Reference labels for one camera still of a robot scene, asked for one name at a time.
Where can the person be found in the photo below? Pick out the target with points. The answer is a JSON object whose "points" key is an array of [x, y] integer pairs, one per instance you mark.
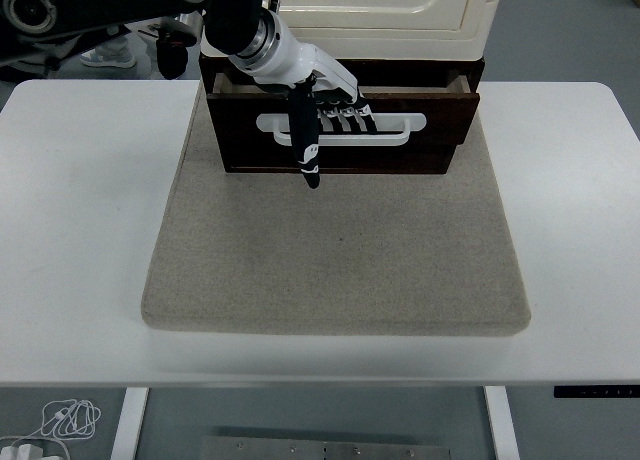
{"points": [[107, 57]]}

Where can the white table leg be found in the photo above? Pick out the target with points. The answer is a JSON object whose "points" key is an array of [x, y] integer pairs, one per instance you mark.
{"points": [[502, 425], [127, 425]]}

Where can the dark wooden drawer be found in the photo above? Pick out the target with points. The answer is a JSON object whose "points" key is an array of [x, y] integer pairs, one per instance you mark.
{"points": [[440, 125]]}

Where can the beige fabric mat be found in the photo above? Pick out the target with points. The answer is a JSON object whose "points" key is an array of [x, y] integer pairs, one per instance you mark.
{"points": [[335, 255]]}

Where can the cream upper cabinet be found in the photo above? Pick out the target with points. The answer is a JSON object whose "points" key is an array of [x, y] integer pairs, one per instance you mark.
{"points": [[410, 35]]}

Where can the dark wooden cabinet frame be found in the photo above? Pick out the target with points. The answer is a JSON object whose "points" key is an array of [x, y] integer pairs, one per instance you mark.
{"points": [[400, 66]]}

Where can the black angular object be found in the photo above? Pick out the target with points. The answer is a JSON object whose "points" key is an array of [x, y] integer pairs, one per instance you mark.
{"points": [[7, 75]]}

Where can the black table control panel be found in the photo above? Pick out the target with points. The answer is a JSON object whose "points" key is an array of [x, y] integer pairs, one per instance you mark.
{"points": [[595, 392]]}

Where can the white power adapter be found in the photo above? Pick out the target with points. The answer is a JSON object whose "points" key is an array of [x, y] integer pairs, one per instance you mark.
{"points": [[25, 452]]}

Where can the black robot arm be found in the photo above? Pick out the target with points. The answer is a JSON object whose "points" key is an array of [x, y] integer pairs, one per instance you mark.
{"points": [[100, 0]]}

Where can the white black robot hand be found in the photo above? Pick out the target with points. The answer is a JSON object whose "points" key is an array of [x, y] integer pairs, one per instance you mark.
{"points": [[295, 60]]}

